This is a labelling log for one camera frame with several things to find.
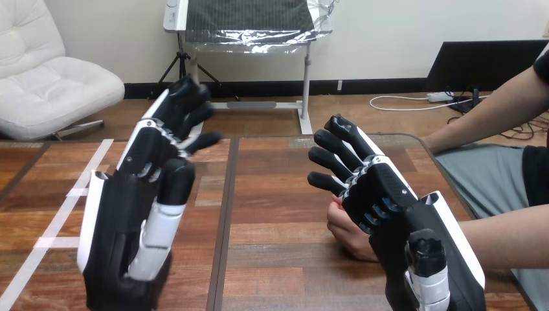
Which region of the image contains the tangle of cables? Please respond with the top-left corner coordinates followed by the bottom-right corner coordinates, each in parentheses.
top-left (368, 87), bottom-right (549, 142)

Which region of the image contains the white power strip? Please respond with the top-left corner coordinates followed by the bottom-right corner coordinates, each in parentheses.
top-left (427, 91), bottom-right (455, 104)

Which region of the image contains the white desk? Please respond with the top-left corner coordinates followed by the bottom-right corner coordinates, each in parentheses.
top-left (162, 0), bottom-right (336, 136)

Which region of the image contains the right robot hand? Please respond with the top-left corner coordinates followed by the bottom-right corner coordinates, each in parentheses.
top-left (307, 113), bottom-right (487, 311)

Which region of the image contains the black tripod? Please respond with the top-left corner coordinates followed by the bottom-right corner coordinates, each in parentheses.
top-left (158, 32), bottom-right (222, 87)

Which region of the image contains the person's body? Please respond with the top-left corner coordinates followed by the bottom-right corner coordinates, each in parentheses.
top-left (434, 43), bottom-right (549, 311)

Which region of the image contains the dark screen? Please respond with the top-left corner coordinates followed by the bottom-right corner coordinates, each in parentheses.
top-left (426, 40), bottom-right (549, 93)

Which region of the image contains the foil sheet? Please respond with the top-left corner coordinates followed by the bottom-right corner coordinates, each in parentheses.
top-left (184, 0), bottom-right (336, 55)

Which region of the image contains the white cushioned chair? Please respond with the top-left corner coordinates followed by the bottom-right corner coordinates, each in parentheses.
top-left (0, 0), bottom-right (126, 142)

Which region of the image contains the person's hand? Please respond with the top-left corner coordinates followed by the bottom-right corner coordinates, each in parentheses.
top-left (326, 195), bottom-right (380, 263)

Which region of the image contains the person's forearm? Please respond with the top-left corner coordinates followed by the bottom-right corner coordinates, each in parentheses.
top-left (458, 204), bottom-right (549, 273)
top-left (421, 64), bottom-right (549, 156)

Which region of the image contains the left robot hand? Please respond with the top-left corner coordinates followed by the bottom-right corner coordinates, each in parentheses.
top-left (76, 75), bottom-right (224, 311)

